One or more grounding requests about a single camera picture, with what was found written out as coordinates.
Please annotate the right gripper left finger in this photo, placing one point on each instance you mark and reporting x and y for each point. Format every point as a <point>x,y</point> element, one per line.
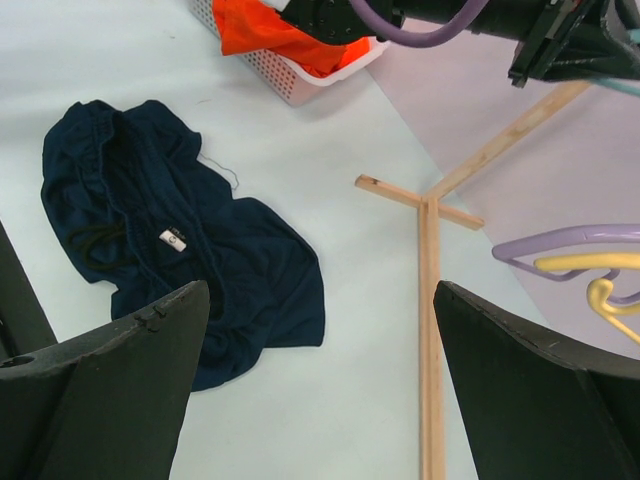
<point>107,404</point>

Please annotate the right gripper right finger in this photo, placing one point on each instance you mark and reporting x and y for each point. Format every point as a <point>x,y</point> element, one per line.
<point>537,404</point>

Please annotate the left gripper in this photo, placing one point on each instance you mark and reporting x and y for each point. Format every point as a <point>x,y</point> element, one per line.
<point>579,40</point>

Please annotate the teal plastic hanger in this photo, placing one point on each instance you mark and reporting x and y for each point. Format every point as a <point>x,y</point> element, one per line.
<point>619,86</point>

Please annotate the navy blue shorts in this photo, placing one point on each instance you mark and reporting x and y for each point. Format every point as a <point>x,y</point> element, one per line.
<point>132,205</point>

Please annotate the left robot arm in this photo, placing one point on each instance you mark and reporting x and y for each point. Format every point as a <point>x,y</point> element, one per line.
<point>413,24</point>

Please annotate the yellow plastic hanger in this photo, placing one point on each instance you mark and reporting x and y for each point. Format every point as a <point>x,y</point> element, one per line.
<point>599,291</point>

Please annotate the lilac notched hanger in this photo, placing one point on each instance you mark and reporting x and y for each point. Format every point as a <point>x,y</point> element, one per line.
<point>509,252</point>

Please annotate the white plastic laundry basket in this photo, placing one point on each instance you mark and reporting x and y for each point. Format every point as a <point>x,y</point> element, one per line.
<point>284,76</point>

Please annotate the orange garment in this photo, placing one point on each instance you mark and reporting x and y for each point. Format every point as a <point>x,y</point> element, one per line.
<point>249,26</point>

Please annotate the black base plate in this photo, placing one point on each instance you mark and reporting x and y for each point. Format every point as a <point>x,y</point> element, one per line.
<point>24,325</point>

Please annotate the wooden clothes rack frame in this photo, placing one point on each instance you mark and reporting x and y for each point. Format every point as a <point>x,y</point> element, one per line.
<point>430,212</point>

